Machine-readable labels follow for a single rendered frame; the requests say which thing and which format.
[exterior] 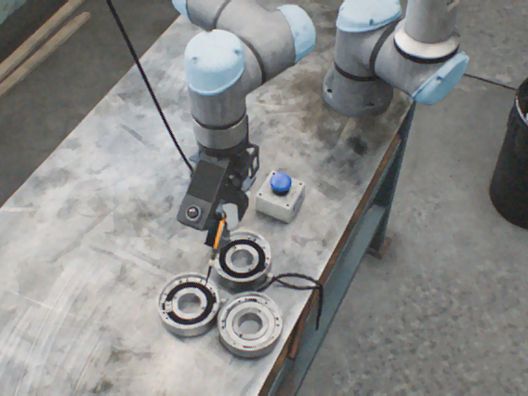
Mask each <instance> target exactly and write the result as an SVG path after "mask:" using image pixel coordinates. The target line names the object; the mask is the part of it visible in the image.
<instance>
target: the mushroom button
mask: <svg viewBox="0 0 528 396"><path fill-rule="evenodd" d="M291 184H292V179H291V178H290V177H289V176H288V175H287V174H285V173H276V174H274V175H273V176H272V177H271V179H270V185H271V187H272V188H273V189H274V190H276V191H287V190H288V189H289V188H290V187H291Z"/></svg>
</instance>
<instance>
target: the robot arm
mask: <svg viewBox="0 0 528 396"><path fill-rule="evenodd" d="M460 2H461V0H408V6H407V13H405V18H403V17H401V16H400V15H401V13H402V10H401V7H400V2H399V1H398V0H346V1H345V3H344V4H343V5H342V6H341V8H340V10H339V17H338V20H337V22H336V26H337V33H336V43H335V53H334V62H333V63H332V65H331V67H330V69H329V71H328V74H327V75H326V76H325V79H324V80H323V99H324V101H326V103H327V104H328V106H329V107H331V108H332V109H333V110H334V111H336V112H339V113H342V114H345V115H347V116H352V117H367V116H373V115H376V114H379V113H381V112H383V111H384V110H386V109H387V108H388V107H389V106H390V103H391V101H392V97H393V91H394V87H396V88H399V89H400V91H402V92H403V93H404V94H405V95H407V96H408V97H410V99H415V100H416V101H418V102H420V103H422V104H424V105H432V104H434V103H436V102H438V101H440V100H441V99H443V98H444V97H445V96H446V95H447V94H448V92H449V91H450V90H452V89H453V88H454V87H455V85H456V84H457V82H458V81H459V80H460V77H461V76H462V74H464V72H465V71H466V69H467V67H468V64H469V57H468V56H467V55H465V51H460V52H459V50H458V46H459V42H461V33H460V31H459V30H458V29H457V27H456V26H455V20H456V15H458V10H459V7H460ZM172 4H173V5H174V6H175V8H176V9H177V10H178V11H179V12H181V13H182V15H183V16H184V17H185V18H186V19H187V20H189V21H190V22H191V23H192V24H194V25H197V26H199V28H200V29H201V30H204V31H205V32H204V33H199V34H197V35H196V36H194V37H193V38H192V40H191V41H190V42H189V44H188V46H186V48H185V55H184V56H185V60H184V66H185V70H184V76H185V81H187V84H188V89H189V97H190V105H191V118H192V126H193V134H194V136H195V140H196V145H197V147H198V148H199V149H201V151H202V153H201V156H199V157H198V161H197V163H196V165H195V167H194V169H193V170H192V172H191V174H190V177H191V180H190V184H189V187H188V189H187V191H186V194H185V196H183V200H182V202H181V205H180V207H179V210H178V214H177V221H178V222H179V223H180V224H182V225H186V226H189V227H191V228H194V229H196V230H198V231H206V230H208V229H209V227H210V225H211V222H212V219H213V217H216V216H217V209H218V205H219V202H220V200H223V201H224V204H223V205H222V206H223V210H224V211H225V212H226V216H227V217H226V222H227V227H226V228H227V229H228V230H230V231H232V232H234V231H235V230H236V229H238V227H239V226H240V224H241V222H242V220H243V218H244V213H245V211H246V209H248V206H249V203H250V200H251V192H250V191H247V192H244V191H243V190H242V187H243V183H244V180H245V179H246V177H248V176H249V169H250V168H251V175H252V178H253V177H254V175H255V174H256V173H257V171H258V170H259V146H258V145H257V144H254V143H251V142H250V141H249V115H248V114H246V107H245V97H246V95H248V94H250V93H252V92H253V91H255V90H256V89H258V88H259V87H261V85H264V84H265V83H267V82H269V81H270V80H271V79H272V78H274V77H275V76H277V75H278V74H281V73H283V72H284V70H286V69H288V68H289V67H293V66H296V65H297V63H298V62H299V61H300V60H302V59H303V58H305V56H306V55H307V54H310V53H311V51H312V50H313V49H314V47H315V43H316V33H315V29H314V25H313V23H312V21H311V19H310V17H309V16H307V13H306V12H305V11H304V10H303V9H302V8H300V7H298V6H295V5H285V6H283V7H276V8H275V9H274V10H273V11H271V10H269V9H268V8H266V7H264V6H263V5H261V4H260V3H258V2H257V1H255V0H172ZM251 147H253V148H254V150H253V152H252V153H251V154H250V152H247V151H246V148H249V150H251ZM256 157H257V164H256V167H255V168H254V160H255V158H256Z"/></svg>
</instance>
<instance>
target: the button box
mask: <svg viewBox="0 0 528 396"><path fill-rule="evenodd" d="M276 173H278V172H275V171H273V170H272V171H271V173H270V174H269V176H268V177H267V179H266V180H265V183H263V184H262V186H261V187H260V189H259V191H258V192H257V194H256V210H257V211H258V212H261V213H263V215H267V216H269V217H272V218H276V219H278V220H281V221H283V222H285V223H288V224H289V223H290V221H291V219H292V217H293V216H294V214H295V212H297V210H298V208H299V207H300V205H301V203H302V202H303V200H304V197H305V185H306V183H304V182H301V180H299V179H296V178H291V177H290V178H291V179H292V184H291V187H290V188H289V189H288V190H287V191H276V190H274V189H273V188H272V187H271V185H270V179H271V177H272V176H273V175H274V174H276Z"/></svg>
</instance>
